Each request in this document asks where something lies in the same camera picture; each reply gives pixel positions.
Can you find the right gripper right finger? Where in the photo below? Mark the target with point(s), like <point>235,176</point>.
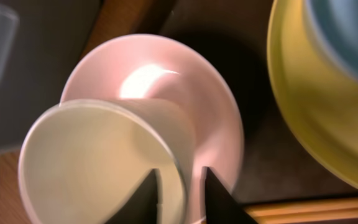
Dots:
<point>220,207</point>

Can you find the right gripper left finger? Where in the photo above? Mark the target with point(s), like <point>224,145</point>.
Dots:
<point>142,206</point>

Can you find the white paper cup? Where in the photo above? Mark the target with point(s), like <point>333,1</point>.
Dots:
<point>82,160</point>

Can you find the pink small bowl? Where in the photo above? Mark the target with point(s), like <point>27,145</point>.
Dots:
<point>138,66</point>

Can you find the yellow round plate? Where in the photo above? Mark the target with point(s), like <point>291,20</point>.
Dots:
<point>318,102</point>

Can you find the light blue bowl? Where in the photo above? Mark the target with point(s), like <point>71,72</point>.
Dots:
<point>334,24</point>

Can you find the dark brown serving tray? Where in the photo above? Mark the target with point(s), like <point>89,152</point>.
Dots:
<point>53,35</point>

